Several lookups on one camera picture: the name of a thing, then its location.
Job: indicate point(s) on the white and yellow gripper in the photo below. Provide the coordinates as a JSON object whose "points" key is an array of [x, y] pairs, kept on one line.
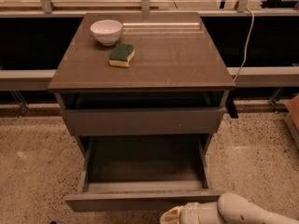
{"points": [[189, 215]]}

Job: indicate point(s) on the grey drawer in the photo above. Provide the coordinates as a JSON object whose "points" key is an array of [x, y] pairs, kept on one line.
{"points": [[141, 113], [142, 172]]}

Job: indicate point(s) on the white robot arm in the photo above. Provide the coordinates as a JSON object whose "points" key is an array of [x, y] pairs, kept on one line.
{"points": [[230, 208]]}

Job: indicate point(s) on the grey top drawer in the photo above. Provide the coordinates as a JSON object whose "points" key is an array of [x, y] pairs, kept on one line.
{"points": [[141, 113]]}

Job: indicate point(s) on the grey drawer cabinet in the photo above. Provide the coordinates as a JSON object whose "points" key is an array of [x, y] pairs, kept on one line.
{"points": [[173, 52]]}

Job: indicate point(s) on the cardboard box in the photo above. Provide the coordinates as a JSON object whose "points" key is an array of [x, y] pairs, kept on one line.
{"points": [[292, 118]]}

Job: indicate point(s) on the green and yellow sponge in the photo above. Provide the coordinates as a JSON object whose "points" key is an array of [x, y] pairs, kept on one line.
{"points": [[121, 55]]}

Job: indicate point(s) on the white ceramic bowl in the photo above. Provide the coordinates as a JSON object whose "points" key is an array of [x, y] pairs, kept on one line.
{"points": [[107, 32]]}

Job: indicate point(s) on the metal railing frame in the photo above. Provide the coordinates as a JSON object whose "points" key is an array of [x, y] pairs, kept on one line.
{"points": [[17, 15]]}

